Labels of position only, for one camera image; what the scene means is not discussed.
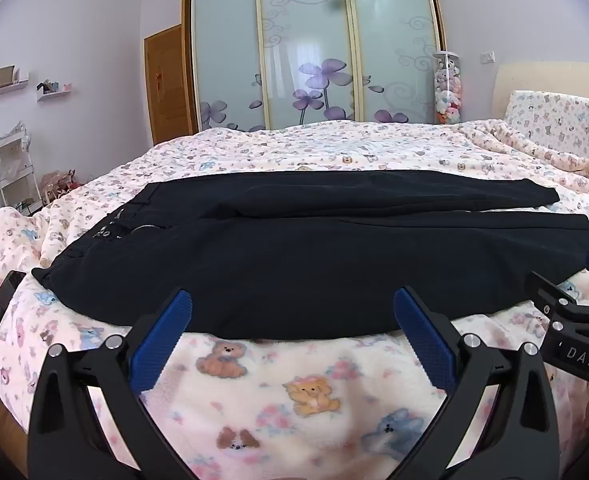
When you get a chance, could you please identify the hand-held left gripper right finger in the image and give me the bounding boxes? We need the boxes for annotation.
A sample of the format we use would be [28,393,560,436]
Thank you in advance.
[393,286,560,480]

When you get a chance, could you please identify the white wall shelf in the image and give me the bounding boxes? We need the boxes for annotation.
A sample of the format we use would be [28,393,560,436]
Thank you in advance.
[36,79,72,103]
[0,65,29,100]

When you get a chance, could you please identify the bear printed pillow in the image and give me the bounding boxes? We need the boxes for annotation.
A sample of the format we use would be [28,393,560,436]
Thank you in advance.
[503,90,589,158]

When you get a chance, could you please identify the wooden door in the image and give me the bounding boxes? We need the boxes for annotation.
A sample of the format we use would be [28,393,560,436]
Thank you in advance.
[143,24,195,146]

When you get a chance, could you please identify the clear tube of plush toys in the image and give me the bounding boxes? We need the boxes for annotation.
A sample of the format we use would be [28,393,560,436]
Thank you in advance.
[433,51,462,125]

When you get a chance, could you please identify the black pants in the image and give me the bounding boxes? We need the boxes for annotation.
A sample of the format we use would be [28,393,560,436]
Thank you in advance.
[31,170,589,341]

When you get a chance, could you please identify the floral glass sliding wardrobe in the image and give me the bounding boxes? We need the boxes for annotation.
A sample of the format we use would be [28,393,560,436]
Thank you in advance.
[182,0,447,133]

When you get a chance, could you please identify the bear printed blanket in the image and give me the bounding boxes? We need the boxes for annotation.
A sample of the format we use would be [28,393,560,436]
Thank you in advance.
[0,119,589,480]

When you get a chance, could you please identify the beige headboard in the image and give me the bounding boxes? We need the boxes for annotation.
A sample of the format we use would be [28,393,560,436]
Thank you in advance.
[494,62,589,126]

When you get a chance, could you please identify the white storage rack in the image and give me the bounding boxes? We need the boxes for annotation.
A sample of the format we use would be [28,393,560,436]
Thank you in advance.
[0,121,42,211]

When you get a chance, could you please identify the black smartphone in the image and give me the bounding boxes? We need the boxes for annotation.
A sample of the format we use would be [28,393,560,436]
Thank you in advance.
[0,270,28,341]

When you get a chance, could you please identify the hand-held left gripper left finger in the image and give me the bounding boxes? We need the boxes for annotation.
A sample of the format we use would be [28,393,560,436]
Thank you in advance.
[27,287,195,480]

